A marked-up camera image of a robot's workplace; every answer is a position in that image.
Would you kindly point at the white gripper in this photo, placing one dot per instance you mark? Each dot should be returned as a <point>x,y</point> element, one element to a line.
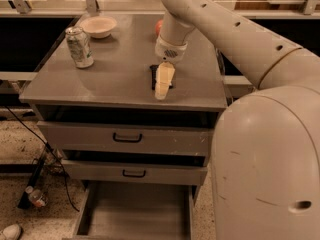
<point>170,52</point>

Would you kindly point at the silver green soda can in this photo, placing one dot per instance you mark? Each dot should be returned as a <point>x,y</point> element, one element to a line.
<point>78,44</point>

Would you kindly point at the plastic bottle on floor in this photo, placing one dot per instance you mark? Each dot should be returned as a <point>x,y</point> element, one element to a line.
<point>37,197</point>

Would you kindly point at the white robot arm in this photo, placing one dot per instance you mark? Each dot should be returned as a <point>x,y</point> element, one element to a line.
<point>266,145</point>

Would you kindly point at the black floor bar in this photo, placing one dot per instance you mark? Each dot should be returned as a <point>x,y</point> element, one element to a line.
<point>24,202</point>

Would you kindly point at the grey middle drawer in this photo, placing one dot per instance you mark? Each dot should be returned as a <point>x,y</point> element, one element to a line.
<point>136,173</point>

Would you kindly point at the grey drawer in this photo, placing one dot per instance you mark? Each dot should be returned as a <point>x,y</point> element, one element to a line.
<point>134,211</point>
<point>136,173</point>
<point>127,138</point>

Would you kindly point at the grey bottom drawer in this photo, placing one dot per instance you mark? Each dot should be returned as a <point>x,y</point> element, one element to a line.
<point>134,211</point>

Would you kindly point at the grey drawer cabinet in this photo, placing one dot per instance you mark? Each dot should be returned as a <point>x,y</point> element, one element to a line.
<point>116,90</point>

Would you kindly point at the grey top drawer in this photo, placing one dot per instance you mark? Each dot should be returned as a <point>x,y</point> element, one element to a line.
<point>127,138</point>

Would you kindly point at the dark blue rxbar wrapper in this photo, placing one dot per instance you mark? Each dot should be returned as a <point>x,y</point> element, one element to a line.
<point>153,68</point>

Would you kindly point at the white shoe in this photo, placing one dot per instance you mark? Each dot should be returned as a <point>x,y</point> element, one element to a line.
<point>12,232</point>

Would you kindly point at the red apple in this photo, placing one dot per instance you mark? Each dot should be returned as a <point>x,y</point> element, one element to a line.
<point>158,27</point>

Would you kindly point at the white bowl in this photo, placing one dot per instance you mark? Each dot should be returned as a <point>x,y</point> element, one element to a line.
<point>98,26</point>

